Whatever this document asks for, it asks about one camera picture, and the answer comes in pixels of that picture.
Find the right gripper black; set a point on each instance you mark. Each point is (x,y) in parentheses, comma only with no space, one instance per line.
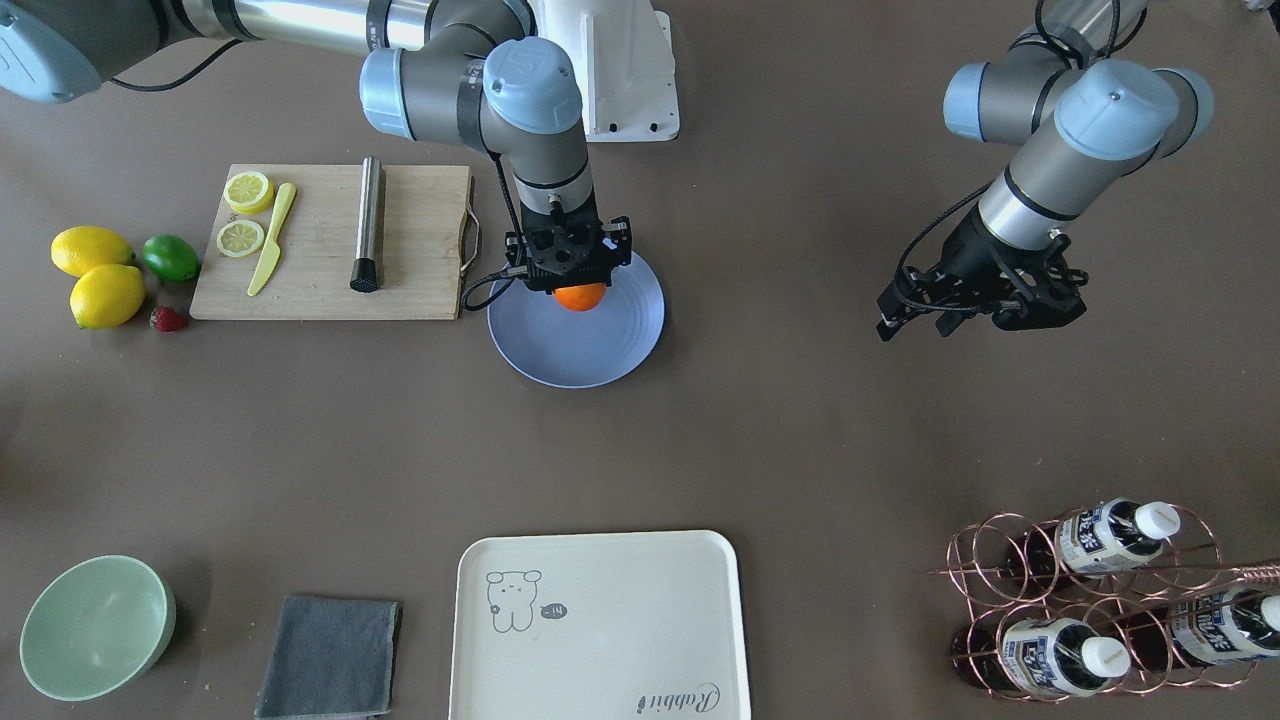
(619,237)

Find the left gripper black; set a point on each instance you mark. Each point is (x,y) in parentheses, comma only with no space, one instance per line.
(968,253)

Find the orange fruit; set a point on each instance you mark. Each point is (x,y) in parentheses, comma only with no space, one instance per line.
(582,297)

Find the blue round plate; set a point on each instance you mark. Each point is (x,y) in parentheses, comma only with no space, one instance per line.
(563,349)

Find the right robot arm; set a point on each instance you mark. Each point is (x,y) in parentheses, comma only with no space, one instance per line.
(467,73)

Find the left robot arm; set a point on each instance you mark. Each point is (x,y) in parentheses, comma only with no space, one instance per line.
(1081,118)

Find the wooden cutting board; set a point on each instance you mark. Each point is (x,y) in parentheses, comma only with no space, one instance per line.
(420,251)

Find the steel muddler black tip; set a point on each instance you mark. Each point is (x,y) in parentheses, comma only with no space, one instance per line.
(365,273)

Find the yellow plastic knife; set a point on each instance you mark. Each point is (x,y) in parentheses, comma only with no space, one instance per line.
(271,251)

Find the back tea bottle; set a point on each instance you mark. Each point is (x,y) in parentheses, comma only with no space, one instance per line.
(1115,535)
(1234,626)

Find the tea bottle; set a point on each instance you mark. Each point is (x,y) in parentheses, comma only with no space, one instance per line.
(1115,535)
(1039,658)
(1234,626)

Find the upper lemon slice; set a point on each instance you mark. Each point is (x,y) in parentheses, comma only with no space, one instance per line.
(240,238)

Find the front tea bottle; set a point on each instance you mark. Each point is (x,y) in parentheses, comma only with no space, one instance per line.
(1039,658)

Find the cream rabbit tray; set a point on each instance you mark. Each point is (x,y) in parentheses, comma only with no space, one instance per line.
(639,625)

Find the green lime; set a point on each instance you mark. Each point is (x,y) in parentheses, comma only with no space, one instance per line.
(171,258)

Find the red strawberry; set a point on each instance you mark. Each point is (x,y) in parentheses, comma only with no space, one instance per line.
(165,319)

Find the lower whole lemon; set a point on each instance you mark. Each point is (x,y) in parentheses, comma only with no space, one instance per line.
(107,296)

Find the whole lemon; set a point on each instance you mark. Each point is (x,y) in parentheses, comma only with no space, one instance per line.
(78,250)
(107,296)

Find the grey folded cloth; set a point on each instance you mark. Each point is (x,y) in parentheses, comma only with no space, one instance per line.
(333,658)

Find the upper whole lemon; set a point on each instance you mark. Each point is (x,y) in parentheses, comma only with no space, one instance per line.
(78,250)

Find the green bowl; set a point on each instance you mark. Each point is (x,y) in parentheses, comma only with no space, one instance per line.
(97,627)

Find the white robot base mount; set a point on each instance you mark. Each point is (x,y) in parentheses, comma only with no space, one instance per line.
(624,63)

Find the copper wire bottle rack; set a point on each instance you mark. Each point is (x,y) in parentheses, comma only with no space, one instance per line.
(1192,563)

